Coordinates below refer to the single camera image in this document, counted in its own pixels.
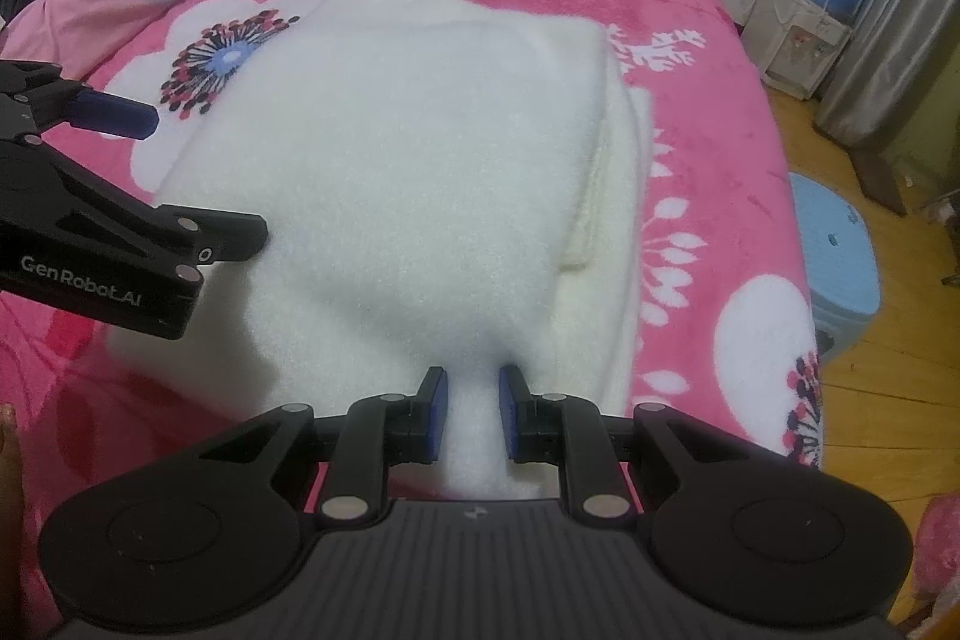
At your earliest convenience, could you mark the white fluffy blanket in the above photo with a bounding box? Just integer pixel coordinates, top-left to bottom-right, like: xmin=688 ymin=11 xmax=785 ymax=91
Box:
xmin=105 ymin=0 xmax=653 ymax=506

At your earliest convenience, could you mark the white water dispenser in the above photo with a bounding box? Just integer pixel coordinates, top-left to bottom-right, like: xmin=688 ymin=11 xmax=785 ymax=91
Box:
xmin=739 ymin=0 xmax=852 ymax=101

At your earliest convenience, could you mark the brown wooden block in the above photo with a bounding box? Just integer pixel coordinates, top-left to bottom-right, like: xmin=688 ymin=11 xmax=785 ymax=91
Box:
xmin=855 ymin=149 xmax=908 ymax=217

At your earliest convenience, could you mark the blue plastic stool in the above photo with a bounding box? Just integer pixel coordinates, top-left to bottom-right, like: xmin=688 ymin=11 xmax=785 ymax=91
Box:
xmin=787 ymin=171 xmax=880 ymax=360

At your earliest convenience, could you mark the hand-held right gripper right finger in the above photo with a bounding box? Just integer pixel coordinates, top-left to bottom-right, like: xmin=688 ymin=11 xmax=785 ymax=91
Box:
xmin=499 ymin=364 xmax=751 ymax=530

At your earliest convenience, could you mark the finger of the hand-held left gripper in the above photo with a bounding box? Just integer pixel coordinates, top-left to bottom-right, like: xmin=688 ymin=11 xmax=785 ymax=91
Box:
xmin=30 ymin=141 xmax=269 ymax=270
xmin=0 ymin=59 xmax=160 ymax=140

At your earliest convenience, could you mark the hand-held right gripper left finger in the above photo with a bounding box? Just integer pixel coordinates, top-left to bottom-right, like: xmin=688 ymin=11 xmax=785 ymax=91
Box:
xmin=202 ymin=366 xmax=451 ymax=530

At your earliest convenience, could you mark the pink floral blanket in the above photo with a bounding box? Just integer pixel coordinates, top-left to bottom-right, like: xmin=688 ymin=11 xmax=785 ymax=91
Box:
xmin=0 ymin=0 xmax=826 ymax=640

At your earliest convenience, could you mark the grey curtain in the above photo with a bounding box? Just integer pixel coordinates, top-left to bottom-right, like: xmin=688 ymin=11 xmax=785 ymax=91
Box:
xmin=814 ymin=0 xmax=960 ymax=150

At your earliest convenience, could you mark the pink fluffy cloth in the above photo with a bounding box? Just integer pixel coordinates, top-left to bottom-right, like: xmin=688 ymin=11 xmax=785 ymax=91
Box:
xmin=919 ymin=497 xmax=960 ymax=588

